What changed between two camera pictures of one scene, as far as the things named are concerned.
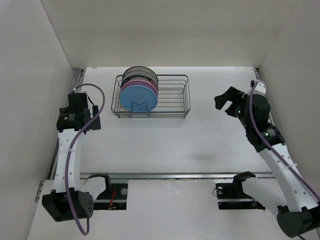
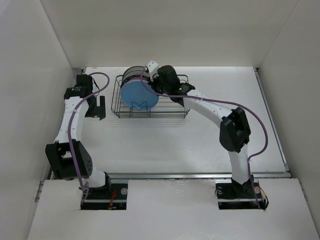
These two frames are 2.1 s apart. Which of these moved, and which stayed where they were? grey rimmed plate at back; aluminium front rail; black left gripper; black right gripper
Moved: black left gripper; black right gripper
Stayed: aluminium front rail; grey rimmed plate at back
